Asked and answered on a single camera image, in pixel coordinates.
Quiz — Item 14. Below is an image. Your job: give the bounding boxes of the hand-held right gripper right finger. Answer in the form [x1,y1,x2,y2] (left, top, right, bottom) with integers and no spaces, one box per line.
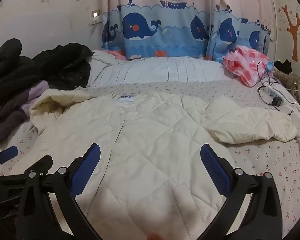
[197,144,283,240]

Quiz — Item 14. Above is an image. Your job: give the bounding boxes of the black puffer jacket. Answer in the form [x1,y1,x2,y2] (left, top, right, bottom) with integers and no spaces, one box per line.
[0,38,44,105]

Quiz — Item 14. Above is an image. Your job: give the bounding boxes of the orange tree wall sticker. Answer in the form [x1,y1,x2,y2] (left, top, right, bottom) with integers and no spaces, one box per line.
[281,4,300,62]

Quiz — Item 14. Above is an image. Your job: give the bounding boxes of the brown knitted garment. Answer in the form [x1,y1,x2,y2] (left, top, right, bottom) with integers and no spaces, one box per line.
[274,70,300,105]

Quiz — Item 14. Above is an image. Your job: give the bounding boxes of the cherry print bedsheet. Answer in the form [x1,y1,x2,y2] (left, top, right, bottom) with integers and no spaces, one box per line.
[0,79,300,240]

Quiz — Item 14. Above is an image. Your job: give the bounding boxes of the pink cloth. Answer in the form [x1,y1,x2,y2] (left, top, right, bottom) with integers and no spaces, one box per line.
[100,49,127,60]

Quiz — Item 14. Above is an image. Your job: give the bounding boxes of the pink checked plastic bag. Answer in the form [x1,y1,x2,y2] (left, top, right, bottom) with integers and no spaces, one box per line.
[222,45,269,88]

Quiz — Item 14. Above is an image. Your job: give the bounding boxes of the white striped duvet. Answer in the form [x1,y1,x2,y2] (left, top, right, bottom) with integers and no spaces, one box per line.
[86,50,230,89]

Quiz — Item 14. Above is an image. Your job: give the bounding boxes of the power strip with cable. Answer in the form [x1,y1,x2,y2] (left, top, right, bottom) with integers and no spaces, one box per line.
[256,61,300,114]

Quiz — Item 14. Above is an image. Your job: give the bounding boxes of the white power strip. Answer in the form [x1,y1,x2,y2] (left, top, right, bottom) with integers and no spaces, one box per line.
[264,85,282,99]

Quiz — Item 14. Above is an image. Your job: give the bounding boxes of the two-tone purple jacket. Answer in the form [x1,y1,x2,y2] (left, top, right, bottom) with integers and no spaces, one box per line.
[0,80,53,144]

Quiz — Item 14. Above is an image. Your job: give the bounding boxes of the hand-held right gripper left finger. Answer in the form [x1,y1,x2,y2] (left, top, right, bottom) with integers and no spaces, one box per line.
[16,143,108,240]

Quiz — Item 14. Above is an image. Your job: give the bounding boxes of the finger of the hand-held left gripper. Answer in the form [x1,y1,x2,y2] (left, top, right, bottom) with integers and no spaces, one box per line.
[0,146,18,167]
[20,154,53,178]

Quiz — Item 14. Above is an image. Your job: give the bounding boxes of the cream quilted jacket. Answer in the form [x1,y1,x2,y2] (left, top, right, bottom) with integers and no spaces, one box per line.
[9,90,298,240]

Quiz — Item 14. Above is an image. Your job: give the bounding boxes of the dark cloth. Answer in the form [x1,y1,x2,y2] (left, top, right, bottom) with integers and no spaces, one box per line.
[274,59,293,74]

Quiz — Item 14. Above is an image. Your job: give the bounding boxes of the whale print curtain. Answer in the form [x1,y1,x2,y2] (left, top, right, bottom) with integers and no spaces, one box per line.
[100,0,275,62]

